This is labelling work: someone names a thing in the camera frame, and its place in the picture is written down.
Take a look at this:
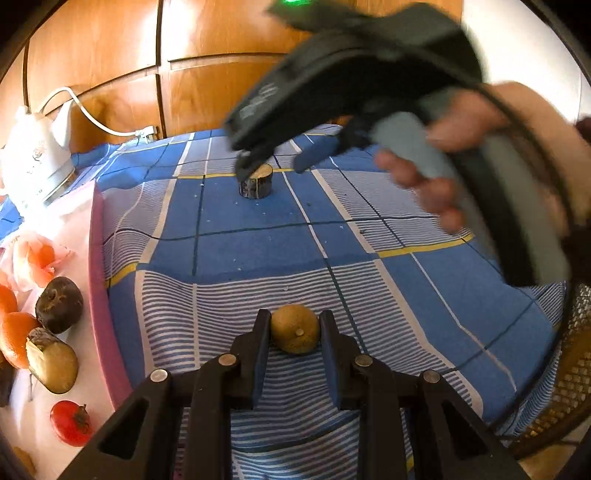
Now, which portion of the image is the white floral electric kettle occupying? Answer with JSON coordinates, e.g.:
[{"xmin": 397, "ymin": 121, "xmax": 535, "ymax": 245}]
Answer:
[{"xmin": 0, "ymin": 100, "xmax": 77, "ymax": 206}]

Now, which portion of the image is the blue plaid tablecloth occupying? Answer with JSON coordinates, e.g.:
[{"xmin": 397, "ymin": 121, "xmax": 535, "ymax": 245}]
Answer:
[{"xmin": 0, "ymin": 124, "xmax": 568, "ymax": 480}]

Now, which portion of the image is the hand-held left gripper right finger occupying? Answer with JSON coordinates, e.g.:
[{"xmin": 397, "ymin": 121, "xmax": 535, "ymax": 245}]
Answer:
[{"xmin": 320, "ymin": 309, "xmax": 532, "ymax": 480}]

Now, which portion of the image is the dark water chestnut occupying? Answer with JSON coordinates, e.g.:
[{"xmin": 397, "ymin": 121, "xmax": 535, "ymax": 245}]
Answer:
[
  {"xmin": 0, "ymin": 362, "xmax": 17, "ymax": 409},
  {"xmin": 35, "ymin": 276, "xmax": 85, "ymax": 334}
]

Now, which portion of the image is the brown longan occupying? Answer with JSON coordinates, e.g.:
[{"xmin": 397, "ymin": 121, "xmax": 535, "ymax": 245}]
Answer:
[
  {"xmin": 270, "ymin": 305, "xmax": 320, "ymax": 355},
  {"xmin": 10, "ymin": 447, "xmax": 38, "ymax": 478}
]

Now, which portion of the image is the pink shallow box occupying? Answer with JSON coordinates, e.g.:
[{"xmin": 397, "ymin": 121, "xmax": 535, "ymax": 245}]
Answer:
[{"xmin": 0, "ymin": 180, "xmax": 132, "ymax": 480}]

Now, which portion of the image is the small red fruit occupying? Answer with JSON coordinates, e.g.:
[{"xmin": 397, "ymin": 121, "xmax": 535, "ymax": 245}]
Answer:
[{"xmin": 50, "ymin": 401, "xmax": 93, "ymax": 447}]

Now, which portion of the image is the white kettle power cord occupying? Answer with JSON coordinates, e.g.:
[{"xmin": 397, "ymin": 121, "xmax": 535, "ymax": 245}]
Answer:
[{"xmin": 38, "ymin": 87, "xmax": 158, "ymax": 141}]

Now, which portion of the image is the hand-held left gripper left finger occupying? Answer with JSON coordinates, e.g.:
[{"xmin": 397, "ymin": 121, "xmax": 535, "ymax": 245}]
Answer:
[{"xmin": 55, "ymin": 308, "xmax": 272, "ymax": 480}]

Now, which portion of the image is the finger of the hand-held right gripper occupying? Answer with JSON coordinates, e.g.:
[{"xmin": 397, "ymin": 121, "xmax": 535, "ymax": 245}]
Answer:
[
  {"xmin": 293, "ymin": 117, "xmax": 376, "ymax": 175},
  {"xmin": 235, "ymin": 148, "xmax": 274, "ymax": 180}
]

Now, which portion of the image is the wicker chair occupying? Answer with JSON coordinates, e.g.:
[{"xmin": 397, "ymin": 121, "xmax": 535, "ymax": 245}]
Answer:
[{"xmin": 501, "ymin": 281, "xmax": 591, "ymax": 462}]

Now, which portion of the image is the person's right hand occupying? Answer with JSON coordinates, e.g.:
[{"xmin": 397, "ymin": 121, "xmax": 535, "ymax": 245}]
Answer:
[{"xmin": 375, "ymin": 80, "xmax": 585, "ymax": 236}]

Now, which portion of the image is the plastic orange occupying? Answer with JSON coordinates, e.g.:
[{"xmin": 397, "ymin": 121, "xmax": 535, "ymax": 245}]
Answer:
[{"xmin": 0, "ymin": 233, "xmax": 77, "ymax": 291}]

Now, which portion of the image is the wooden wardrobe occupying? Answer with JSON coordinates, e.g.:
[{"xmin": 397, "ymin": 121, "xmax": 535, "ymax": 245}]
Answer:
[{"xmin": 0, "ymin": 0, "xmax": 465, "ymax": 155}]

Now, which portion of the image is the sugarcane chunk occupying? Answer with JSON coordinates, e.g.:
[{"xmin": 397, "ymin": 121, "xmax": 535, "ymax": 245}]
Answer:
[
  {"xmin": 25, "ymin": 328, "xmax": 79, "ymax": 394},
  {"xmin": 238, "ymin": 162, "xmax": 274, "ymax": 200}
]

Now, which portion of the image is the small orange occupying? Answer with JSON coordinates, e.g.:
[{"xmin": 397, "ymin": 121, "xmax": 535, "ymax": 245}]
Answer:
[
  {"xmin": 0, "ymin": 312, "xmax": 41, "ymax": 370},
  {"xmin": 0, "ymin": 284, "xmax": 18, "ymax": 317}
]

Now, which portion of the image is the person's right forearm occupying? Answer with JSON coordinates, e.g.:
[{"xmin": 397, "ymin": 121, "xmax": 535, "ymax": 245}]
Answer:
[{"xmin": 561, "ymin": 115, "xmax": 591, "ymax": 287}]

